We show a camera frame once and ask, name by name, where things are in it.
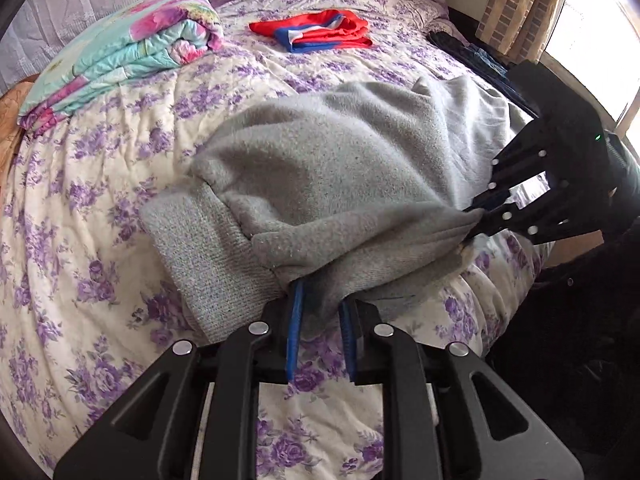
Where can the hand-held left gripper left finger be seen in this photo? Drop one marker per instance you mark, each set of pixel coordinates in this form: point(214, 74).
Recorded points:
point(294, 332)

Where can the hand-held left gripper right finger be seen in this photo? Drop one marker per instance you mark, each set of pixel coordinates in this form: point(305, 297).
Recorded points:
point(348, 342)

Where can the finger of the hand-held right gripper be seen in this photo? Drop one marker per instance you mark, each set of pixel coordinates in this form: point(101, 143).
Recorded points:
point(520, 160)
point(545, 210)

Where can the grey sweater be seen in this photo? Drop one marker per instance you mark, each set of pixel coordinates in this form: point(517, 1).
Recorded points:
point(340, 175)

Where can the bright window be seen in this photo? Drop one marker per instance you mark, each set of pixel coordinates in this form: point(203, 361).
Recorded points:
point(600, 35)

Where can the dark folded clothes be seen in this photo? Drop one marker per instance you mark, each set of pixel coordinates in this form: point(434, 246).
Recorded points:
point(475, 55)

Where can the brick pattern curtain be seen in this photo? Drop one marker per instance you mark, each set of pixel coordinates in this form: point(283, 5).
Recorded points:
point(520, 5)

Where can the bed with purple floral sheet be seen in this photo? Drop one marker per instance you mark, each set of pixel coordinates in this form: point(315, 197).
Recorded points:
point(100, 240)

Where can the red and blue garment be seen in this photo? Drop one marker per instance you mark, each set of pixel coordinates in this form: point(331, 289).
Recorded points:
point(320, 30)

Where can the folded teal pink floral quilt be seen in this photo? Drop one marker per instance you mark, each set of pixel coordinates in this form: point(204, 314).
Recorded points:
point(120, 45)

